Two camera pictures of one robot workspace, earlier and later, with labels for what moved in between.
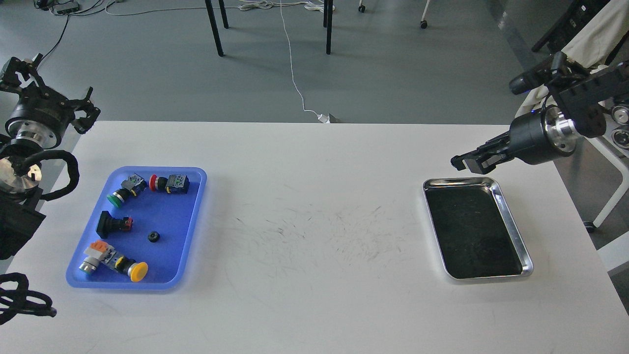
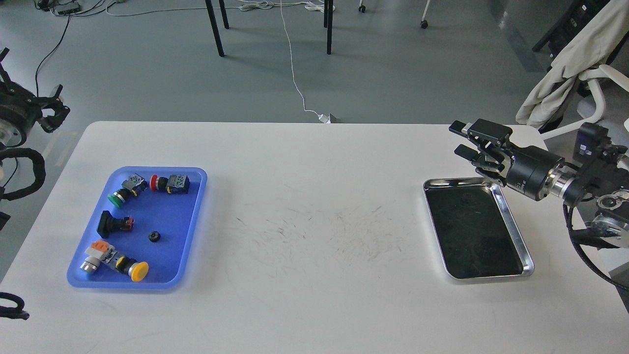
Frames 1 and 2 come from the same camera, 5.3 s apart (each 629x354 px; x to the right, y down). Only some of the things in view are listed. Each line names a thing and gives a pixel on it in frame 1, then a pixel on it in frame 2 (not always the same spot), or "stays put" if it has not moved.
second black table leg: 328,18 stays put
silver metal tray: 475,234 stays put
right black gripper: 542,136 → 535,172
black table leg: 210,11 stays put
